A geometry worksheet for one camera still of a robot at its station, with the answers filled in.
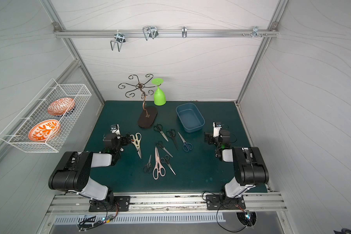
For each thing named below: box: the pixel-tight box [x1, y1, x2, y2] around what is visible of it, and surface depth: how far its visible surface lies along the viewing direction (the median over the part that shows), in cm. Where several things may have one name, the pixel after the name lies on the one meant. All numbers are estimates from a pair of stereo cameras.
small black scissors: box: [142, 154, 153, 174], surface depth 87 cm
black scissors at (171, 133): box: [165, 128, 179, 151], surface depth 103 cm
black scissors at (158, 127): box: [153, 123, 169, 142], surface depth 106 cm
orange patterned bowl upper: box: [47, 97, 76, 117], surface depth 73 cm
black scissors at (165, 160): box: [160, 155, 176, 176], surface depth 90 cm
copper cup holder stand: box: [117, 73, 162, 129], surface depth 95 cm
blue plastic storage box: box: [175, 102, 206, 134], surface depth 113 cm
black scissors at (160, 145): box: [155, 140, 174, 158], surface depth 98 cm
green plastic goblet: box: [151, 77, 167, 106], surface depth 93 cm
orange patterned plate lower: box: [28, 119, 61, 142], surface depth 64 cm
